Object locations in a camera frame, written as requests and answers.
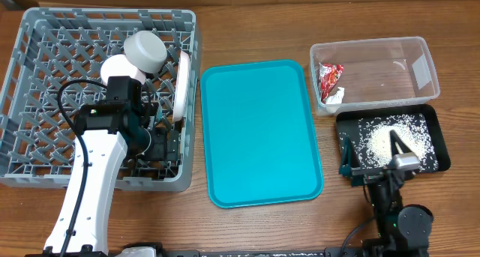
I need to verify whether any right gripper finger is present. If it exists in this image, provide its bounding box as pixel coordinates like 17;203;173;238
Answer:
339;137;356;171
389;130;409;156

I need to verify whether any red ketchup packet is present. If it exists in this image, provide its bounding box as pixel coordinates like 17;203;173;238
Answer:
318;63;344;103

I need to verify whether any white napkin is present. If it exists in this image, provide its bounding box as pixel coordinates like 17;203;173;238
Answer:
325;87;345;105

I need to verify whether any white round plate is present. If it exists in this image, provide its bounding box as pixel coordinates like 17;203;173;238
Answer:
172;51;191;122

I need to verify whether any pink bowl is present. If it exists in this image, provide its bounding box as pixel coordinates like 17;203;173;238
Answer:
100;54;146;85

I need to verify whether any grey bowl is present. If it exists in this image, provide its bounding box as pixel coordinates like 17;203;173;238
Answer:
124;31;168;73

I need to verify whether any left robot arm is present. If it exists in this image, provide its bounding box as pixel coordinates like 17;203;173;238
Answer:
43;100;180;256

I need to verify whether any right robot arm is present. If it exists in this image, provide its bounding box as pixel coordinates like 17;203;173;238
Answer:
338;130;434;256

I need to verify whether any black tray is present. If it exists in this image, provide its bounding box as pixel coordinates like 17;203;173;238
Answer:
335;104;451;173

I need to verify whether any clear plastic bin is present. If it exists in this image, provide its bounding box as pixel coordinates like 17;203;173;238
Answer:
310;37;440;115

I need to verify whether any teal plastic tray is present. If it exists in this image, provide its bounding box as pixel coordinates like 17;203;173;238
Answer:
199;59;324;208

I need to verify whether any grey plastic dish rack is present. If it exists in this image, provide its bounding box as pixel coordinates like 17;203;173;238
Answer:
1;7;202;192

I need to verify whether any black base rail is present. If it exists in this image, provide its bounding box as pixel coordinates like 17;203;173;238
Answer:
119;241;429;257

